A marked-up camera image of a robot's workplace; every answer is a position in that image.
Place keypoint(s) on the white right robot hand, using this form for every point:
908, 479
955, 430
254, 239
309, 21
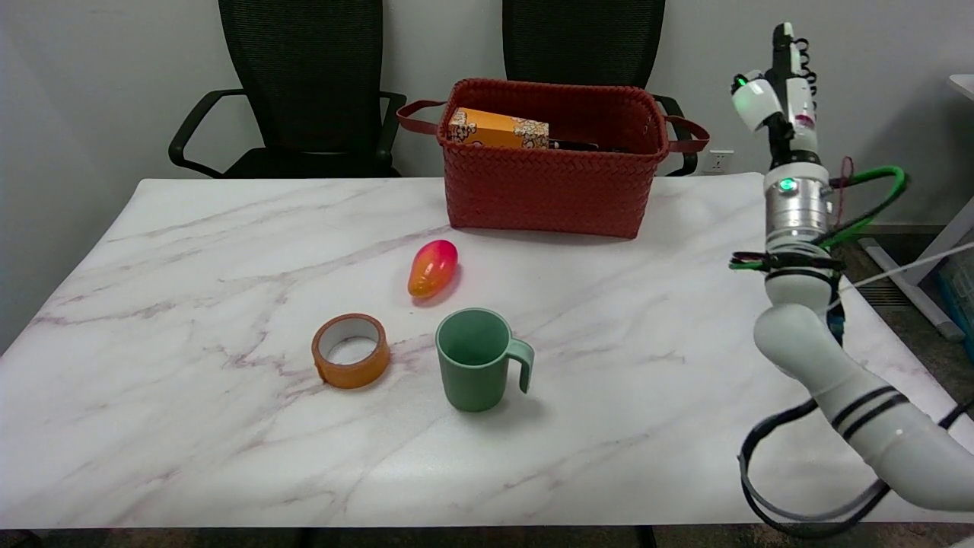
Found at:
784, 99

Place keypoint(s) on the orange printed box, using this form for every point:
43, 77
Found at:
498, 129

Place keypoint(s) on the white wall socket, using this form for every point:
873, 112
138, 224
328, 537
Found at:
720, 161

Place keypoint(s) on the black object inside basket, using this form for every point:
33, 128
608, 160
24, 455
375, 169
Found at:
576, 144

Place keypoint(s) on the red yellow toy mango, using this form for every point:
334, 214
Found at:
432, 268

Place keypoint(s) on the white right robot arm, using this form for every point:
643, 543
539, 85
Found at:
829, 358

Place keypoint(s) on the orange tape roll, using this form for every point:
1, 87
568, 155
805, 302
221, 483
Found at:
351, 350

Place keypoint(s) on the green plastic mug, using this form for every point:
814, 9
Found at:
476, 361

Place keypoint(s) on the red woven basket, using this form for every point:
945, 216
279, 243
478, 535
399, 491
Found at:
551, 164

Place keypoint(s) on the thin white rod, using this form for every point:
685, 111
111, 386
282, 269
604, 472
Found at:
905, 266

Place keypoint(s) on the black mesh office chair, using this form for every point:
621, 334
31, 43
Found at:
300, 91
586, 46

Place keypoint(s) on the white table leg frame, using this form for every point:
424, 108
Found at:
924, 274

